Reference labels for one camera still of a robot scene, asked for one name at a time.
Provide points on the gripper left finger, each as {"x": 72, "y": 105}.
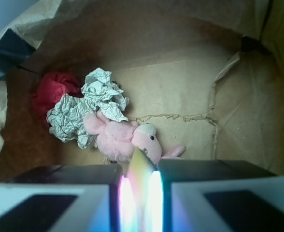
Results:
{"x": 62, "y": 199}

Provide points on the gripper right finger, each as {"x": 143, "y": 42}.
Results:
{"x": 220, "y": 196}

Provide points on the yellow green sponge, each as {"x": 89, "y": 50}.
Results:
{"x": 139, "y": 173}

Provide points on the pink plush bunny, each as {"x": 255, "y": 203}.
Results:
{"x": 118, "y": 140}

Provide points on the crumpled white paper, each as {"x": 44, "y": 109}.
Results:
{"x": 99, "y": 92}

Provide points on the crumpled red paper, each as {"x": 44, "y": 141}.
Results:
{"x": 50, "y": 91}

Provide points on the brown paper bag bin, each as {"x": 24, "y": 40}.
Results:
{"x": 208, "y": 73}

